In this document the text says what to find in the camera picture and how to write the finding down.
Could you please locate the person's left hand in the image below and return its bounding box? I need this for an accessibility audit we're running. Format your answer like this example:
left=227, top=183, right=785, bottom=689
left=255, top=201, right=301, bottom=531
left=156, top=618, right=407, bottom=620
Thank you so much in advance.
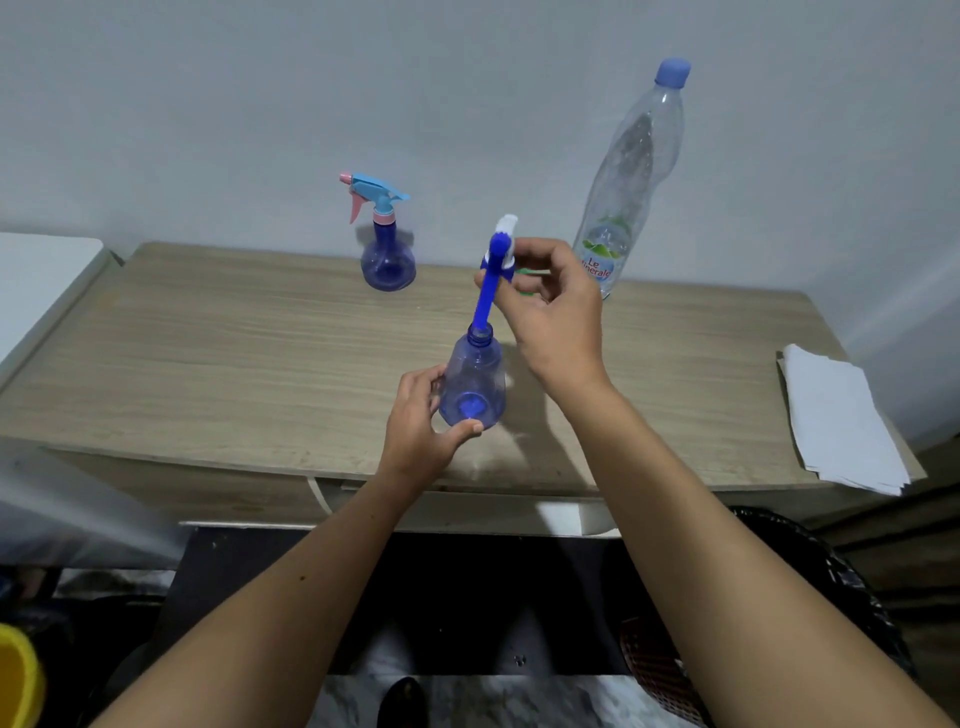
left=378, top=365, right=485, bottom=493

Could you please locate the person's right hand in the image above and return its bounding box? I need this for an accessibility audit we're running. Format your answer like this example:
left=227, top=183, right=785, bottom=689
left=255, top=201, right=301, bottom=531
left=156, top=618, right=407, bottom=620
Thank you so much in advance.
left=473, top=237, right=613, bottom=406

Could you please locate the white blue trigger sprayer head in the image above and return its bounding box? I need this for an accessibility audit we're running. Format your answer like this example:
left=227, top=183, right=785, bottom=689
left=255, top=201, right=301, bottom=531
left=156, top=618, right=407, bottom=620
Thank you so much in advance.
left=468, top=213, right=520, bottom=335

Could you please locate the blue spray bottle body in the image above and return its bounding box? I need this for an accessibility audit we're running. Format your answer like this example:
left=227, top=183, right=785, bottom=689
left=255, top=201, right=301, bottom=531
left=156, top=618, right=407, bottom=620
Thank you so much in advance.
left=438, top=322, right=508, bottom=430

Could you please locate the clear plastic water bottle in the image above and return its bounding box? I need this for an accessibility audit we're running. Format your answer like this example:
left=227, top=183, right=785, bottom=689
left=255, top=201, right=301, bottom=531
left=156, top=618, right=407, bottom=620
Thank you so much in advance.
left=573, top=78, right=685, bottom=300

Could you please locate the round blue spray bottle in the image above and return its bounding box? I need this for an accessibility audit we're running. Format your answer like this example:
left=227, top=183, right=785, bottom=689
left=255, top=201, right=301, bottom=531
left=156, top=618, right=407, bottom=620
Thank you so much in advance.
left=338, top=172, right=418, bottom=292

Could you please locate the person's right forearm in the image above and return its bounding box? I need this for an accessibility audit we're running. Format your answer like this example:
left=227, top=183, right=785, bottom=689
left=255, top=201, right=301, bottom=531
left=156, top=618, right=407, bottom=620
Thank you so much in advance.
left=558, top=382, right=954, bottom=728

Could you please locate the person's left forearm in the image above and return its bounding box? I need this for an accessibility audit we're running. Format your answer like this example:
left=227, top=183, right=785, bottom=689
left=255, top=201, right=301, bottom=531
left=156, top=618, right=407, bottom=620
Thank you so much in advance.
left=89, top=468, right=433, bottom=728

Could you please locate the stack of white paper sheets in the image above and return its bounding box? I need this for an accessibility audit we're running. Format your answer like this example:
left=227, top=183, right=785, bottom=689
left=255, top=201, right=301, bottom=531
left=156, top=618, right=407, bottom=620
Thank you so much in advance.
left=777, top=343, right=913, bottom=498

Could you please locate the black trash bin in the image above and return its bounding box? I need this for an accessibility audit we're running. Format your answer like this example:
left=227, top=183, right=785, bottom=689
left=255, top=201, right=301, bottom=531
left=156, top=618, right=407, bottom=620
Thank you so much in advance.
left=618, top=506, right=916, bottom=728

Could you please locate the white side table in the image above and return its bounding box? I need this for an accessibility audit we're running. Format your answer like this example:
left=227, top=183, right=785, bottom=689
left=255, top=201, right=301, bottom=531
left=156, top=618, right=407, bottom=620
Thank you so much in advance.
left=0, top=232, right=121, bottom=388

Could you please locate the brown curtain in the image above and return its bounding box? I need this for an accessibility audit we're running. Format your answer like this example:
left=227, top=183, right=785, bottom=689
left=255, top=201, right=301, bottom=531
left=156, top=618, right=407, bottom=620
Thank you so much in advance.
left=813, top=431, right=960, bottom=706

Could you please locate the yellow plastic bucket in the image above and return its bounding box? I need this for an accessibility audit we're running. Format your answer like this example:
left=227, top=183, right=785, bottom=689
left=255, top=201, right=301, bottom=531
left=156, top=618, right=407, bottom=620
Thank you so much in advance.
left=0, top=623, right=46, bottom=728

